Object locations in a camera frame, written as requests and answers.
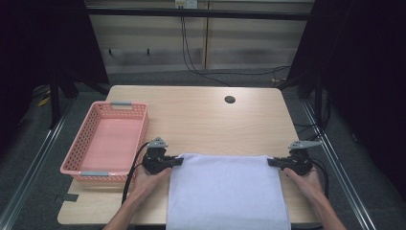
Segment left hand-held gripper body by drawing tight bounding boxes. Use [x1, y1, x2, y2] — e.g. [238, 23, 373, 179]
[142, 137, 170, 175]

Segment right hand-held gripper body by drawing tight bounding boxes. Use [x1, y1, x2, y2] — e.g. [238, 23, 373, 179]
[282, 140, 324, 176]

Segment pink plastic basket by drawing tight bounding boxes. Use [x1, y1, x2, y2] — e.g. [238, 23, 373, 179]
[59, 101, 149, 183]

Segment white cloth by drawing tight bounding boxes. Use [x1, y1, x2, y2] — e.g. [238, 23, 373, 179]
[165, 152, 292, 230]

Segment person's right hand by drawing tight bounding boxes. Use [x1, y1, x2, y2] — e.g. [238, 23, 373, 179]
[282, 167, 324, 203]

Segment person's left hand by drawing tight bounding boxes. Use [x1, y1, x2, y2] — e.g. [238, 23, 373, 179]
[130, 166, 173, 205]

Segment black tape piece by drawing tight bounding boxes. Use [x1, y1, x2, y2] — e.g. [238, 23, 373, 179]
[54, 193, 79, 204]

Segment dark curtain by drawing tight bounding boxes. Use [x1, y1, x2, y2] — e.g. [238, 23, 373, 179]
[286, 0, 406, 200]
[0, 0, 110, 154]

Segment black metal stand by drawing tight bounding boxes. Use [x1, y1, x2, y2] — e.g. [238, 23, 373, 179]
[49, 72, 62, 130]

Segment yellow floor object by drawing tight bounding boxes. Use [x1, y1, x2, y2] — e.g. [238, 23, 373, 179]
[36, 95, 52, 107]

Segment black floor cables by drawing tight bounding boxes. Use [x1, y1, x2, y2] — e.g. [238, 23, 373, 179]
[292, 92, 332, 150]

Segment silver floor rail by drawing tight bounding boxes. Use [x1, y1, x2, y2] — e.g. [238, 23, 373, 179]
[0, 103, 77, 230]
[301, 100, 378, 230]

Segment black hanging wall cable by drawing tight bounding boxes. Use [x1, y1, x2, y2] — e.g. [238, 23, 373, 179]
[179, 15, 292, 87]

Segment black horizontal frame bar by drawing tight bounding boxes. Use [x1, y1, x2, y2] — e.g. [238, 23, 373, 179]
[85, 7, 316, 22]

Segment white wall socket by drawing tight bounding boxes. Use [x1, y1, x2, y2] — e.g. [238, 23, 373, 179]
[174, 0, 199, 10]

